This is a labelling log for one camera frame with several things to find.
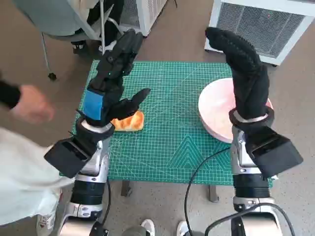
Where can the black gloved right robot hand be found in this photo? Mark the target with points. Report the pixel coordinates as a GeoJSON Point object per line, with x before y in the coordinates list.
{"type": "Point", "coordinates": [248, 81]}

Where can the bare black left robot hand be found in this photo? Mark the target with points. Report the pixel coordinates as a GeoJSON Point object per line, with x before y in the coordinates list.
{"type": "Point", "coordinates": [93, 103]}

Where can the person's hand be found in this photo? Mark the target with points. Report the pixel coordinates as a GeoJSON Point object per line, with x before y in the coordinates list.
{"type": "Point", "coordinates": [34, 105]}

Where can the pink bowl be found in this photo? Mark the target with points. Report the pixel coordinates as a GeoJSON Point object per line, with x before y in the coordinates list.
{"type": "Point", "coordinates": [214, 103]}

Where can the toy bread loaf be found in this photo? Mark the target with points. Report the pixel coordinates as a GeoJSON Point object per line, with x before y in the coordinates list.
{"type": "Point", "coordinates": [133, 123]}

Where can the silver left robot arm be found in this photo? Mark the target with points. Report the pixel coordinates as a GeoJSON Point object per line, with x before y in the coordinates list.
{"type": "Point", "coordinates": [88, 189]}

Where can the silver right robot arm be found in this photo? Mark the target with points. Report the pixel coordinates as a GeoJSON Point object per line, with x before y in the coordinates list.
{"type": "Point", "coordinates": [248, 189]}

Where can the large white mesh cabinet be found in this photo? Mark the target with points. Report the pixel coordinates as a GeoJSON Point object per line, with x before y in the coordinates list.
{"type": "Point", "coordinates": [261, 27]}

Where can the green cutting mat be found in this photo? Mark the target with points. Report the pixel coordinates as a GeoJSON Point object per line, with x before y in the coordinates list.
{"type": "Point", "coordinates": [167, 103]}

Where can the seated person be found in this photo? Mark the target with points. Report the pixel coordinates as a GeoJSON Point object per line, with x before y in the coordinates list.
{"type": "Point", "coordinates": [103, 14]}

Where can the grey office chair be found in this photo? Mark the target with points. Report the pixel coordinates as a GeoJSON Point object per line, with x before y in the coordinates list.
{"type": "Point", "coordinates": [54, 17]}

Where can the grey table leg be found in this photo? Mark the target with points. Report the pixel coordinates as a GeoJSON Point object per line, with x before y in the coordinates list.
{"type": "Point", "coordinates": [126, 188]}
{"type": "Point", "coordinates": [213, 194]}

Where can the small white mesh cabinet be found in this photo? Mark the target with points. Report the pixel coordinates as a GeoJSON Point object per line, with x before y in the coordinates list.
{"type": "Point", "coordinates": [147, 14]}

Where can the white plastic bag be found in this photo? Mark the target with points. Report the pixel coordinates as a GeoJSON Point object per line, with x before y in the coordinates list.
{"type": "Point", "coordinates": [45, 221]}

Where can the grey round robot part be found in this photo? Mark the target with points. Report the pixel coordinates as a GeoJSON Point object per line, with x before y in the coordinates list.
{"type": "Point", "coordinates": [133, 231]}

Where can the white shoe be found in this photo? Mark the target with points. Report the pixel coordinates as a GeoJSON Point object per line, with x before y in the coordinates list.
{"type": "Point", "coordinates": [147, 227]}
{"type": "Point", "coordinates": [182, 228]}

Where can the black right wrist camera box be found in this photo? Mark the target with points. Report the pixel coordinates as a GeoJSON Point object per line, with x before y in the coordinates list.
{"type": "Point", "coordinates": [275, 152]}

